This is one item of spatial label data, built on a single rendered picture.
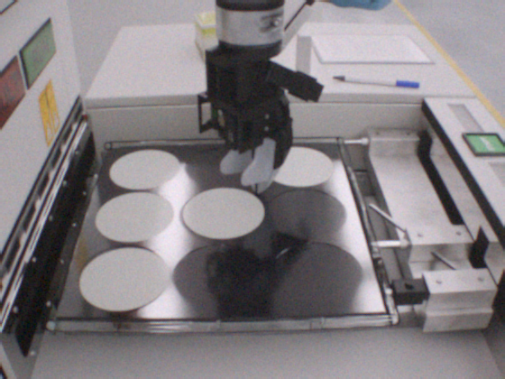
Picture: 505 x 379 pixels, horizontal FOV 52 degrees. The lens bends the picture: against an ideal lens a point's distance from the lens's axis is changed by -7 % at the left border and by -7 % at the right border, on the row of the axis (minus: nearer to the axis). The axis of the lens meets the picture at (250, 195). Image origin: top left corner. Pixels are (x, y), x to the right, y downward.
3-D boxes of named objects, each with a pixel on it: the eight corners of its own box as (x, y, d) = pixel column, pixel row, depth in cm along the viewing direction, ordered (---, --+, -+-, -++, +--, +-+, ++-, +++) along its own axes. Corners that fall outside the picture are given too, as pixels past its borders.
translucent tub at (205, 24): (202, 62, 93) (201, 25, 89) (194, 48, 99) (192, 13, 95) (244, 57, 95) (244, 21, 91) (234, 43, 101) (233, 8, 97)
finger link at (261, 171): (231, 207, 71) (230, 143, 65) (264, 187, 74) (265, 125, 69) (249, 217, 69) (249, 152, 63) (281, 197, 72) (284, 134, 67)
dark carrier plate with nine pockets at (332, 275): (57, 320, 56) (55, 317, 55) (109, 150, 84) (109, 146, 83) (383, 315, 57) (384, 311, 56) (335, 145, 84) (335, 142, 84)
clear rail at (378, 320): (44, 335, 55) (41, 326, 54) (48, 325, 56) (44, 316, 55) (400, 328, 56) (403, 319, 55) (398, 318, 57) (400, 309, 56)
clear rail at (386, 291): (388, 329, 56) (390, 320, 55) (335, 143, 86) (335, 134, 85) (400, 328, 56) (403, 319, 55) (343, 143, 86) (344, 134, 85)
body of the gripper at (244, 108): (197, 137, 66) (192, 42, 59) (248, 113, 71) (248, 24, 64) (242, 161, 62) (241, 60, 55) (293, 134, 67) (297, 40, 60)
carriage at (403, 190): (421, 333, 60) (426, 316, 58) (362, 159, 89) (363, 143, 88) (486, 328, 60) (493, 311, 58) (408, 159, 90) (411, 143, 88)
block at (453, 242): (408, 262, 65) (412, 243, 63) (401, 244, 68) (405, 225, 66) (468, 259, 65) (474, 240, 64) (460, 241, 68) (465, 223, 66)
